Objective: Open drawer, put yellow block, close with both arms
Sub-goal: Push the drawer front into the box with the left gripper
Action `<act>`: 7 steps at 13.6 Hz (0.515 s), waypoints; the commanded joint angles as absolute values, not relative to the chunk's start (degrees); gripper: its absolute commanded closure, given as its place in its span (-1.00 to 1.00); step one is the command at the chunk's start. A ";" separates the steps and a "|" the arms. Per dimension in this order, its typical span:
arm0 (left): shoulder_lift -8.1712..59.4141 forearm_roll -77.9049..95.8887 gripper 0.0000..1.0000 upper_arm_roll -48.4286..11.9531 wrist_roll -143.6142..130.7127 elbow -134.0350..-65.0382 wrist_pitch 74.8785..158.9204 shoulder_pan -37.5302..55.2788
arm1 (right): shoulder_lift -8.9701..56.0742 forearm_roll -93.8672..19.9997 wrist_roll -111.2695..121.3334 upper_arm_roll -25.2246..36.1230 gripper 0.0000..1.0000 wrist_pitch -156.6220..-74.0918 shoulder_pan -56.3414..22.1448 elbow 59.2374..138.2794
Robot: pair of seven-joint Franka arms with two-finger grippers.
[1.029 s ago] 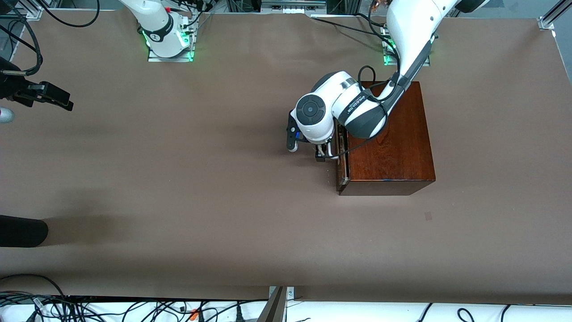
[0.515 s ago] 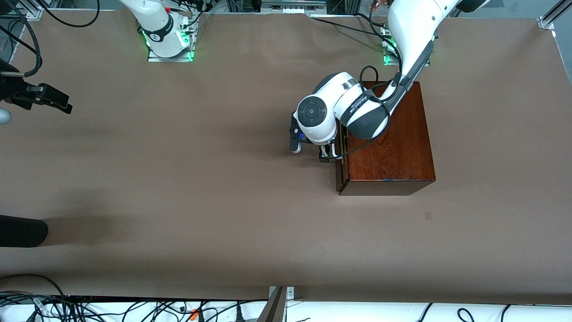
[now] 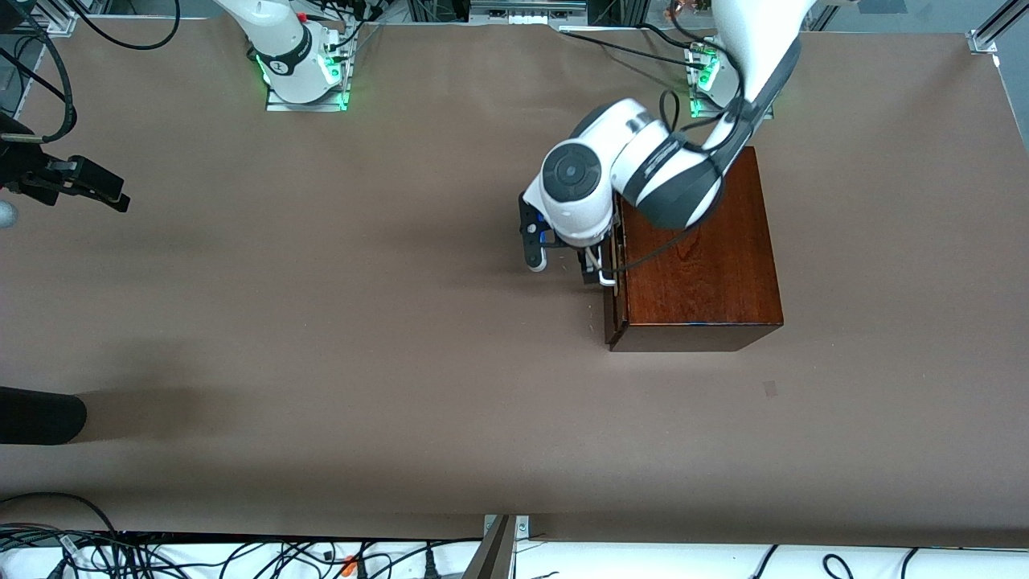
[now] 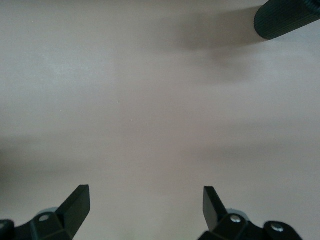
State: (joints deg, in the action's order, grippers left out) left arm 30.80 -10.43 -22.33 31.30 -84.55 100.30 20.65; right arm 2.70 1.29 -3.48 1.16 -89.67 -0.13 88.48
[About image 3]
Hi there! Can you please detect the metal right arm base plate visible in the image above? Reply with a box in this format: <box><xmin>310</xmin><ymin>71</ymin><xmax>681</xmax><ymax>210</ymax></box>
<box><xmin>265</xmin><ymin>23</ymin><xmax>353</xmax><ymax>113</ymax></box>

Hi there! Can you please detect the black looping cable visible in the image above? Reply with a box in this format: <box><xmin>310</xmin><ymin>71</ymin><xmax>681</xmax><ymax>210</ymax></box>
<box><xmin>72</xmin><ymin>0</ymin><xmax>182</xmax><ymax>51</ymax></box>

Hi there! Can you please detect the tangled black cable bundle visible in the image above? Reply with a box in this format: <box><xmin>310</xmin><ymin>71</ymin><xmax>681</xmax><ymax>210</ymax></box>
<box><xmin>0</xmin><ymin>492</ymin><xmax>483</xmax><ymax>579</ymax></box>

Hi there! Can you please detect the black rounded cylinder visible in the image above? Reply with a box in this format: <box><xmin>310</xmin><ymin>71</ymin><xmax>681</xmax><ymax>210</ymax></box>
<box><xmin>0</xmin><ymin>386</ymin><xmax>88</xmax><ymax>446</ymax></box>

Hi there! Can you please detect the wooden drawer with white handle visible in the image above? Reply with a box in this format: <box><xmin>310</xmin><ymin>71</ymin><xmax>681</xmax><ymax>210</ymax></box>
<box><xmin>585</xmin><ymin>217</ymin><xmax>626</xmax><ymax>345</ymax></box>

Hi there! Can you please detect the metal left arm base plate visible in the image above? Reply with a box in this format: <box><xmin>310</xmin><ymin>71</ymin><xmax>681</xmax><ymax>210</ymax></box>
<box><xmin>686</xmin><ymin>44</ymin><xmax>777</xmax><ymax>121</ymax></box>

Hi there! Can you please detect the long black table cable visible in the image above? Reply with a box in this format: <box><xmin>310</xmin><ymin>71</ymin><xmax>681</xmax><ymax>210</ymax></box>
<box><xmin>557</xmin><ymin>27</ymin><xmax>700</xmax><ymax>69</ymax></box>

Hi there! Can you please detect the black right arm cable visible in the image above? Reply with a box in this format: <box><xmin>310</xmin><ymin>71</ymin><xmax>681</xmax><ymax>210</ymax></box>
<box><xmin>0</xmin><ymin>0</ymin><xmax>77</xmax><ymax>146</ymax></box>

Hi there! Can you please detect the metal bracket with strut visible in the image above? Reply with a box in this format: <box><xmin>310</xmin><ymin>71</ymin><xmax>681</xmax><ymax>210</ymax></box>
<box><xmin>462</xmin><ymin>515</ymin><xmax>531</xmax><ymax>579</ymax></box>

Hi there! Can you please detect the short black table cable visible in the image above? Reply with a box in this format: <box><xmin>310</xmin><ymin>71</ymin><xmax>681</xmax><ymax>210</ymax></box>
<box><xmin>639</xmin><ymin>22</ymin><xmax>708</xmax><ymax>51</ymax></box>

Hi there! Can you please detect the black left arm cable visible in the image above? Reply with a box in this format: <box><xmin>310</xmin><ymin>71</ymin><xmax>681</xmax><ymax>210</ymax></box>
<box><xmin>619</xmin><ymin>48</ymin><xmax>756</xmax><ymax>270</ymax></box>

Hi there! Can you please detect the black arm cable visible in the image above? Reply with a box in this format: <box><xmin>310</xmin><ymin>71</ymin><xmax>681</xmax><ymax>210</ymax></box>
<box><xmin>0</xmin><ymin>0</ymin><xmax>77</xmax><ymax>146</ymax></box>
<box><xmin>619</xmin><ymin>48</ymin><xmax>756</xmax><ymax>270</ymax></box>

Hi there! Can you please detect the dark brown wooden cabinet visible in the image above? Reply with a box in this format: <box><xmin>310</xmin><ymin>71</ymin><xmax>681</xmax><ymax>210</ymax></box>
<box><xmin>603</xmin><ymin>146</ymin><xmax>785</xmax><ymax>353</ymax></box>

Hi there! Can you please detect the aluminium frame profile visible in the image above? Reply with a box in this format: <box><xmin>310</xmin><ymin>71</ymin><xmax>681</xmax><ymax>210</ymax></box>
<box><xmin>44</xmin><ymin>0</ymin><xmax>109</xmax><ymax>35</ymax></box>
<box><xmin>967</xmin><ymin>0</ymin><xmax>1029</xmax><ymax>55</ymax></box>

